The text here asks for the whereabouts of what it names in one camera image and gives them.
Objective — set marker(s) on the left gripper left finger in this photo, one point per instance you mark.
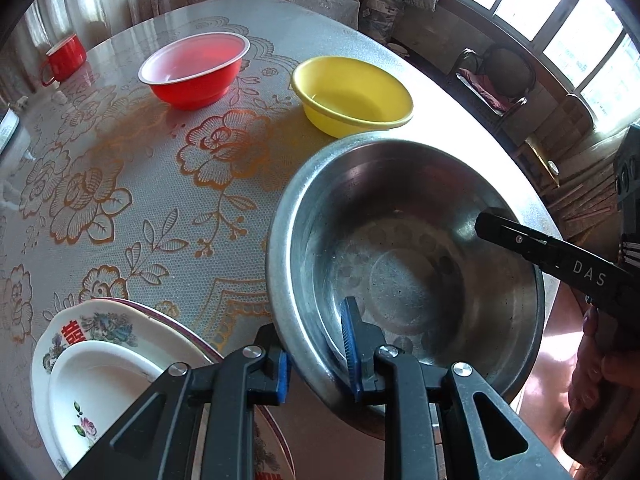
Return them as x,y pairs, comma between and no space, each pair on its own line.
189,413

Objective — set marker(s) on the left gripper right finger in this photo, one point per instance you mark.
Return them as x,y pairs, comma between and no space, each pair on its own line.
440,422

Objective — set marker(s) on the white rose pattern bowl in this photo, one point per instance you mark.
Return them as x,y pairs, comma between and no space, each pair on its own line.
92,383

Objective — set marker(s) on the purple floral rimmed plate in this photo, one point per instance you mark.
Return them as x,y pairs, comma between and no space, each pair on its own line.
163,341

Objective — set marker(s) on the white plate red characters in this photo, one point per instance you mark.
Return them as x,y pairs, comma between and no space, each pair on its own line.
66,328

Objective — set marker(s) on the stainless steel bowl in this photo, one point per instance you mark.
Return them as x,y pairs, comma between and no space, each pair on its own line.
391,223

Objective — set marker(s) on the yellow plastic bowl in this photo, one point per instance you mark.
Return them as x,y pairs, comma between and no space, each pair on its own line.
343,96

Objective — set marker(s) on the red plastic bowl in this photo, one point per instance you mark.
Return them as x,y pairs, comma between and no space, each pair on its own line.
196,71

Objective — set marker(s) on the right hand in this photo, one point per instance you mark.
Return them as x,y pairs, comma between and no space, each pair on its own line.
602,431

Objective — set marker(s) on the dark wooden chair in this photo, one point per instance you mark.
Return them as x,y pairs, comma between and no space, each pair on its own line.
498,81

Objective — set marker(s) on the lace tablecloth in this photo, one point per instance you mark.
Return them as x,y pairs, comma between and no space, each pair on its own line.
106,191

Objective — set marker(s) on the window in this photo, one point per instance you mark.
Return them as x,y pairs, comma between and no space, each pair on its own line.
583,43

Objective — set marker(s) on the white glass electric kettle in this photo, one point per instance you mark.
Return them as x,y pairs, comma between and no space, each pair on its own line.
8,124

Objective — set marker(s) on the red mug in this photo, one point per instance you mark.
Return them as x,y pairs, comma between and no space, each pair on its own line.
62,60

